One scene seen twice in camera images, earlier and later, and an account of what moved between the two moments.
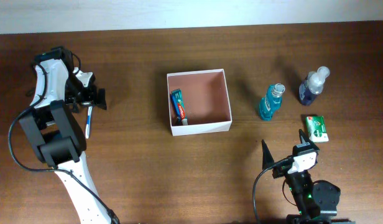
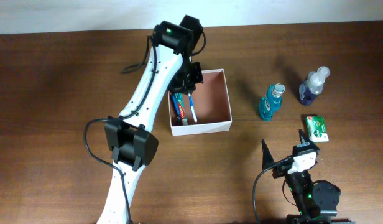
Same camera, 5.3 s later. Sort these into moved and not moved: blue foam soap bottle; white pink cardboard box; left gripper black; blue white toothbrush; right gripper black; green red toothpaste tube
Moved: blue white toothbrush; left gripper black
Not moved: blue foam soap bottle; right gripper black; green red toothpaste tube; white pink cardboard box
